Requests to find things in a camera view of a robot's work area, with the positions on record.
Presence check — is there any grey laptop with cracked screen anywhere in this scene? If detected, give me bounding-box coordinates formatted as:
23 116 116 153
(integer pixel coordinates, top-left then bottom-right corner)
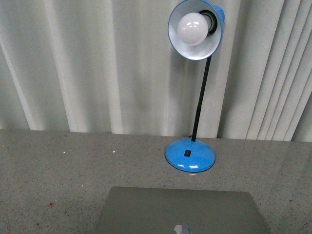
95 187 270 234

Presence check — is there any white corrugated curtain backdrop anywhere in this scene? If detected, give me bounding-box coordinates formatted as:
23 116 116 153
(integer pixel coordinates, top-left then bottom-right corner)
0 0 312 142

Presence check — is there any blue desk lamp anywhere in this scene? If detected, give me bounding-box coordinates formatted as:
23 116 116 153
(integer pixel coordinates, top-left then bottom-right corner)
165 0 226 174

